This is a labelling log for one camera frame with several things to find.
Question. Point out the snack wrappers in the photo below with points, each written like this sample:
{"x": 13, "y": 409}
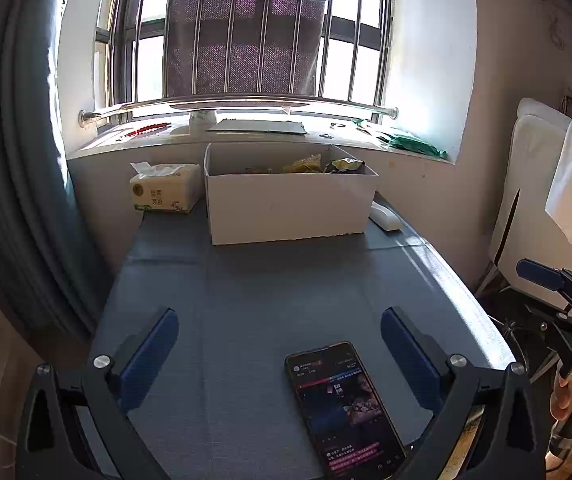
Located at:
{"x": 306, "y": 162}

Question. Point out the black smartphone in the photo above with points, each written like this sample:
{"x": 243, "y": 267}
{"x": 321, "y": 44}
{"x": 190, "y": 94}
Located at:
{"x": 346, "y": 410}

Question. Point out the white remote control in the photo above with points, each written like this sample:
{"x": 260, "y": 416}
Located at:
{"x": 385, "y": 217}

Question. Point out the metal window grille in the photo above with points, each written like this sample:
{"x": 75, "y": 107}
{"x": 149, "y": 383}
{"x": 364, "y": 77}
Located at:
{"x": 116, "y": 60}

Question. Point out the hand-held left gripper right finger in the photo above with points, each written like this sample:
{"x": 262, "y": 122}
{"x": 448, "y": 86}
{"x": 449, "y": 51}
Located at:
{"x": 408, "y": 355}

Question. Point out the grey mesh hanging cloth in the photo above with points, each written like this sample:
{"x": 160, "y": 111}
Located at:
{"x": 211, "y": 50}

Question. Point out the tissue pack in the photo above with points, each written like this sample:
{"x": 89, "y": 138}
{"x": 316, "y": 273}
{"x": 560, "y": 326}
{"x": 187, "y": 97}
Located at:
{"x": 166, "y": 192}

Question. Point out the white cardboard box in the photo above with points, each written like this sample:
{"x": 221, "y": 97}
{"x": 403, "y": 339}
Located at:
{"x": 286, "y": 205}

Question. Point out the grey-blue curtain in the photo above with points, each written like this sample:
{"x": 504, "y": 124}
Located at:
{"x": 16, "y": 160}

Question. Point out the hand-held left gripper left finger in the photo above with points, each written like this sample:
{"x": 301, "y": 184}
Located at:
{"x": 146, "y": 360}

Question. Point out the white folded board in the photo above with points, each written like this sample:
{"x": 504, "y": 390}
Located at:
{"x": 526, "y": 185}

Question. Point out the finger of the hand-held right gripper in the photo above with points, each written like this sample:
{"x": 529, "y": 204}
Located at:
{"x": 541, "y": 274}

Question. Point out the green plastic bag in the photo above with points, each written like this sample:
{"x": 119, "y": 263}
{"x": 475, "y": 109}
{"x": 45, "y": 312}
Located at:
{"x": 411, "y": 142}

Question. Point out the dark flat board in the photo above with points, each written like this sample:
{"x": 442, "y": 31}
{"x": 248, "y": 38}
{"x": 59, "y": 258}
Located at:
{"x": 261, "y": 127}

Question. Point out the person's right hand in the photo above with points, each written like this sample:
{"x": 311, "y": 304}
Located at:
{"x": 560, "y": 395}

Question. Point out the black yellow chips packet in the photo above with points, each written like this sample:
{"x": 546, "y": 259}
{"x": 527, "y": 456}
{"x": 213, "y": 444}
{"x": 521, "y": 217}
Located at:
{"x": 343, "y": 165}

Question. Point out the metal window rail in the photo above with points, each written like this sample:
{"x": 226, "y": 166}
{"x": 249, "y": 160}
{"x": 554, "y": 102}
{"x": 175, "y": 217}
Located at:
{"x": 241, "y": 101}

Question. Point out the grey-blue tablecloth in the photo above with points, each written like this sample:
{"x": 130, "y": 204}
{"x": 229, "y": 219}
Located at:
{"x": 266, "y": 300}

